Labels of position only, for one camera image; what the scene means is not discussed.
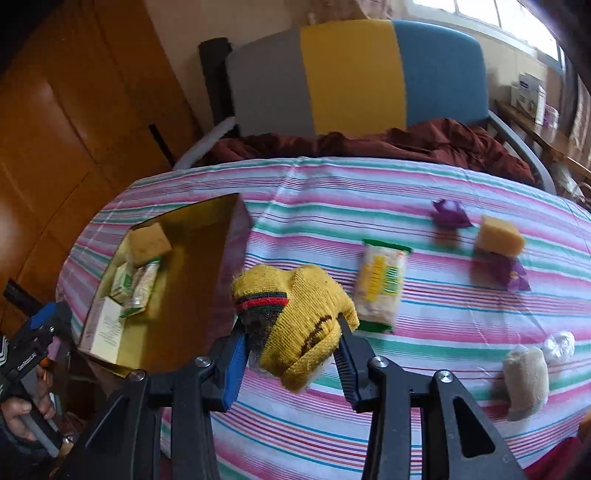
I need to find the yellow knit glove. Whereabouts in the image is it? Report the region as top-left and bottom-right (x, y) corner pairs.
(231, 264), (360, 394)

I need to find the yellow sponge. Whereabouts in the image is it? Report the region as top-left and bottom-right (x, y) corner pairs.
(475, 215), (526, 257)
(126, 223), (172, 267)

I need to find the wooden desk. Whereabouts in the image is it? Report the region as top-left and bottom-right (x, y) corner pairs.
(494, 99), (591, 181)

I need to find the purple snack packet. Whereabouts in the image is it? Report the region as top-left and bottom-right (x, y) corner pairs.
(430, 199), (472, 229)
(489, 254), (532, 292)

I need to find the grey bed rail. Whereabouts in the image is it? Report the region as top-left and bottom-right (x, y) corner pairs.
(487, 110), (558, 195)
(173, 117), (237, 169)

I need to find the white plastic wrap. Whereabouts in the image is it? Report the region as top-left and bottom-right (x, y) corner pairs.
(542, 331), (576, 365)

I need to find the small green box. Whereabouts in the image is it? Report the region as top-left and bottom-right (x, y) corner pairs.
(110, 262), (139, 303)

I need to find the red clothing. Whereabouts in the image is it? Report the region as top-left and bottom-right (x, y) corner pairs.
(526, 434), (591, 480)

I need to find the white blue carton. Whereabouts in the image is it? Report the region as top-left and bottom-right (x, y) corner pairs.
(510, 73), (548, 121)

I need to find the striped bed sheet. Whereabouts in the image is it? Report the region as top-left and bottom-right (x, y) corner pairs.
(55, 157), (591, 480)

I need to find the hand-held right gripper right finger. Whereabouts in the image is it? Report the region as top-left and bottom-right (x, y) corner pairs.
(335, 314), (527, 480)

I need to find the yellow green rice cracker packet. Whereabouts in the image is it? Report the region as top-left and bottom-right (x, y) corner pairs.
(355, 239), (413, 333)

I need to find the white carton box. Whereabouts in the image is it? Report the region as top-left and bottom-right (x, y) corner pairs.
(79, 296), (127, 363)

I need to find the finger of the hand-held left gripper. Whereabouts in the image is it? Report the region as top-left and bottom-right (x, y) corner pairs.
(18, 301), (73, 342)

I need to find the window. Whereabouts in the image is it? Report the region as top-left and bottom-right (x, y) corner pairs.
(406, 0), (561, 61)

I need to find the person's left hand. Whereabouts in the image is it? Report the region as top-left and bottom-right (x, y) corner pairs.
(0, 364), (57, 444)

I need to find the grey yellow blue headboard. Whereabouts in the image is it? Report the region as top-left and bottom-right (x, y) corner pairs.
(225, 18), (490, 138)

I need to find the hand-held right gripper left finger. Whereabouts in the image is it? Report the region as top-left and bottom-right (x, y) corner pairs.
(62, 328), (252, 480)

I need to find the green white snack packet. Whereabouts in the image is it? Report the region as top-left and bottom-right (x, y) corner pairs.
(131, 261), (162, 311)

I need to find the pink patterned curtain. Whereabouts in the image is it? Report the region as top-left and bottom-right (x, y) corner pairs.
(309, 0), (393, 21)

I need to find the maroon quilt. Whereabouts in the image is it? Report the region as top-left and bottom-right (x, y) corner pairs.
(198, 117), (539, 185)

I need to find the wooden wardrobe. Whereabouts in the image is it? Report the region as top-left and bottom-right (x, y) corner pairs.
(0, 0), (204, 342)

